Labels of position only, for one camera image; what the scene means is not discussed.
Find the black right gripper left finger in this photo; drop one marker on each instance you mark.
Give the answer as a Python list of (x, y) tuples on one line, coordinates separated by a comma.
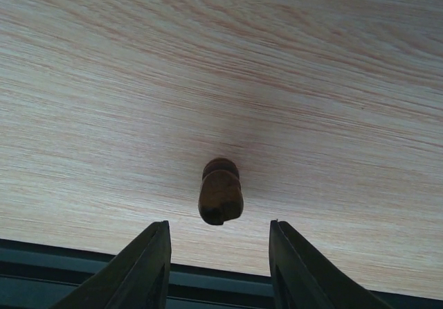
[(138, 277)]

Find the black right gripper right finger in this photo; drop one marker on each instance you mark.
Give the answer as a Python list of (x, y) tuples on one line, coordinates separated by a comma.
[(302, 277)]

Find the dark chess piece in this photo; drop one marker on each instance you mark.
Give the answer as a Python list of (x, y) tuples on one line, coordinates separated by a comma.
[(220, 198)]

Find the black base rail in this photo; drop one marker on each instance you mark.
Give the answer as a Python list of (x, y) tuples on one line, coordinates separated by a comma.
[(37, 276)]

